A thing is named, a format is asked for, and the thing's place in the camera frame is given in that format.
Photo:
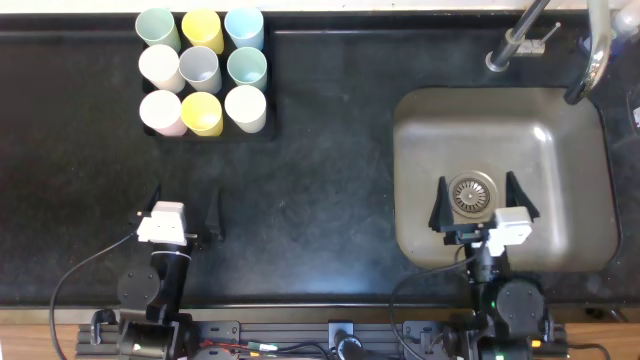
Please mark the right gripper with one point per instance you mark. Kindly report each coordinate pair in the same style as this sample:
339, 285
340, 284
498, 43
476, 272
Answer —
462, 234

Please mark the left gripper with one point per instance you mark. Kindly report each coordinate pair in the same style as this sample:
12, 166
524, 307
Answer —
197, 239

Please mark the yellow cup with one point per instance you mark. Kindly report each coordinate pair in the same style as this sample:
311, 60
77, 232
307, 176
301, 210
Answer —
201, 29
201, 112

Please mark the pink cup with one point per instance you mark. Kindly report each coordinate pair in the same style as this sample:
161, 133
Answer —
161, 111

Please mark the white cup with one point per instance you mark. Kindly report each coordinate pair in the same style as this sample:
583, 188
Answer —
160, 65
245, 106

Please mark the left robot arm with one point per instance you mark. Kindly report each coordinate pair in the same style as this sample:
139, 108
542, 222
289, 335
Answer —
140, 290

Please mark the steel sink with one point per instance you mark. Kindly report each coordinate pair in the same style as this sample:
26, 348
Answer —
550, 150

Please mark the grey cup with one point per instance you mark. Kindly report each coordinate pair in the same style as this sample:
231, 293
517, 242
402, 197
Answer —
200, 67

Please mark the green cup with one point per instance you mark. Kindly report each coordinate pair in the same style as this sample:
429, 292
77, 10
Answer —
156, 27
246, 67

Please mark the steel tap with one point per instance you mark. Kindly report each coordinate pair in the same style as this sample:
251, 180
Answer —
505, 47

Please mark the black tray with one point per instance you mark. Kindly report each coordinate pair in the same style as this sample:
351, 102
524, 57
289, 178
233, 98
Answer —
271, 60

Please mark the blue cup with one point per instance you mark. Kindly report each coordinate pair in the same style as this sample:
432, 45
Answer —
244, 26

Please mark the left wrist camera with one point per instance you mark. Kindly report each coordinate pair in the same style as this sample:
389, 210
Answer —
162, 222

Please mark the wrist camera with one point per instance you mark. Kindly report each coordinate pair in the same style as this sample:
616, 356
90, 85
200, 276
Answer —
162, 222
510, 227

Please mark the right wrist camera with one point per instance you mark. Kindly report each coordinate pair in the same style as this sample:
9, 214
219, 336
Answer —
510, 227

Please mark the mounting rail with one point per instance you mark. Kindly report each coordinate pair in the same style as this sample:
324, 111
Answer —
290, 332

